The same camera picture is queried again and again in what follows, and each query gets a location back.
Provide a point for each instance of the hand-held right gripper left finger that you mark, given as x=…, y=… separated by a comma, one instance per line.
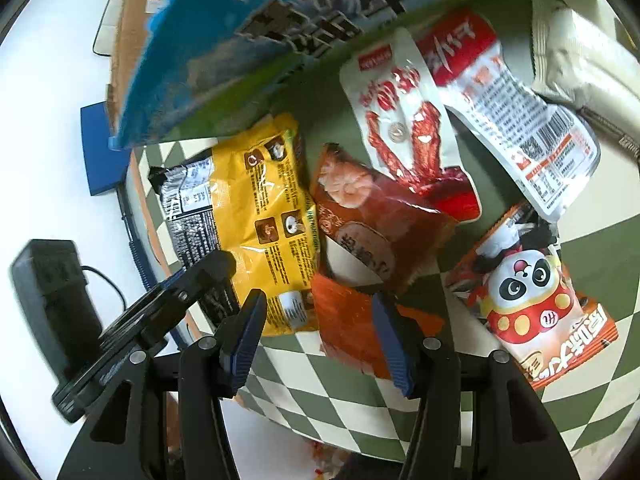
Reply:
x=247, y=335

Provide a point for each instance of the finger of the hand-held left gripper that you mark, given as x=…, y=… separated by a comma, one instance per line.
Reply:
x=205, y=272

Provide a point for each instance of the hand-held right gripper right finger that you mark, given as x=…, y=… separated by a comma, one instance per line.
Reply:
x=392, y=350

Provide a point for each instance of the plain orange snack packet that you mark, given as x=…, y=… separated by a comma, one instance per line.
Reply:
x=345, y=325

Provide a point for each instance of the yellow noodle packet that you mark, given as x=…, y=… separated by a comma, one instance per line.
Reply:
x=270, y=210

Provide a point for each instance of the brown orange snack packet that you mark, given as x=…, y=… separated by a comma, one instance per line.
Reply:
x=380, y=230

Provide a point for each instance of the panda print snack packet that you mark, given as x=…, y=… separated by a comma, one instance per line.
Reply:
x=530, y=300

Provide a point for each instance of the large blue bag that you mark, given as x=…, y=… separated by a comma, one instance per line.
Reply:
x=250, y=60

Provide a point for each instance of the white red chicken feet packet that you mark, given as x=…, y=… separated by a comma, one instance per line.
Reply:
x=400, y=110

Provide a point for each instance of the cardboard box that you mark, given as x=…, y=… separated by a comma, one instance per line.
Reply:
x=132, y=25

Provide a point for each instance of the red silver pouch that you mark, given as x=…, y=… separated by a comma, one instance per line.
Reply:
x=520, y=110

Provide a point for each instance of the green striped edge snack packet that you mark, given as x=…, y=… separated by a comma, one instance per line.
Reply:
x=575, y=55

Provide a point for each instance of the black silver snack packet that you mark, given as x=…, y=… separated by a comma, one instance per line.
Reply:
x=192, y=220

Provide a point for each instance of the dark ribbed strip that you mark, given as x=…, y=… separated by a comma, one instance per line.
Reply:
x=139, y=260

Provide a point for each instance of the green white checkered tablecloth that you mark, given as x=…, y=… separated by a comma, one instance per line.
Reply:
x=325, y=410

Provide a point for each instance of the blue mat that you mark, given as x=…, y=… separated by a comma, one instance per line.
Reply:
x=102, y=160

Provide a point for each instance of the black charger box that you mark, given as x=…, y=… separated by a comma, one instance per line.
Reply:
x=45, y=300

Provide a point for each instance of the white padded chair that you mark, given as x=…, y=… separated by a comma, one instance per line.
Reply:
x=107, y=25

